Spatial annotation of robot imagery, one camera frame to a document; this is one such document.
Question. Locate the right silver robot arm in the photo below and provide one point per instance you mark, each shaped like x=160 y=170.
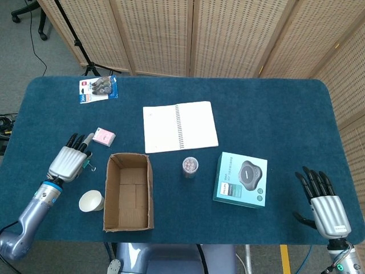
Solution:
x=343 y=258

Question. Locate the open spiral notebook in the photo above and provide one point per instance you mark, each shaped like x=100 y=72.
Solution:
x=196 y=125

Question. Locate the blue table cloth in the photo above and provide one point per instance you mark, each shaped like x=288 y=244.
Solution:
x=271 y=114

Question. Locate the black tripod stand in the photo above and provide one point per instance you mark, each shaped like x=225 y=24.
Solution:
x=77 y=42

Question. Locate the green binder clip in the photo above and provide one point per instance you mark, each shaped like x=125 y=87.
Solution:
x=85 y=164

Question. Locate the black office chair base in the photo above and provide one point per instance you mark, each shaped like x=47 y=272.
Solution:
x=42 y=20

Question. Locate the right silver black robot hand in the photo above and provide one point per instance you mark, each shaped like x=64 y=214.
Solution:
x=330 y=214

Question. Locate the white paper cup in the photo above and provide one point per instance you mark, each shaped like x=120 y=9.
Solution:
x=89 y=201

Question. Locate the grey robot torso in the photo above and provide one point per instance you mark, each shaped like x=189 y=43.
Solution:
x=171 y=258

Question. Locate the metal table leg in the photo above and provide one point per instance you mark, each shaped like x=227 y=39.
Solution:
x=248 y=258

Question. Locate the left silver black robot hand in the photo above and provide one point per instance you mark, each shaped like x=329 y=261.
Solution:
x=67 y=164

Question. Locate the open cardboard box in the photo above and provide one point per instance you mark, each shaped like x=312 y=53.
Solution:
x=128 y=199

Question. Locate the clear jar of pencils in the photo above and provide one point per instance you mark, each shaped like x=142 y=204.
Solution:
x=190 y=167

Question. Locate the correction tape blister pack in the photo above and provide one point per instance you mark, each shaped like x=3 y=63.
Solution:
x=97 y=90

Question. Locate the pink tissue pack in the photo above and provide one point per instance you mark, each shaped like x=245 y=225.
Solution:
x=104 y=137

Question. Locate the teal speaker product box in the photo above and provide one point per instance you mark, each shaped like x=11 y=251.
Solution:
x=241 y=182

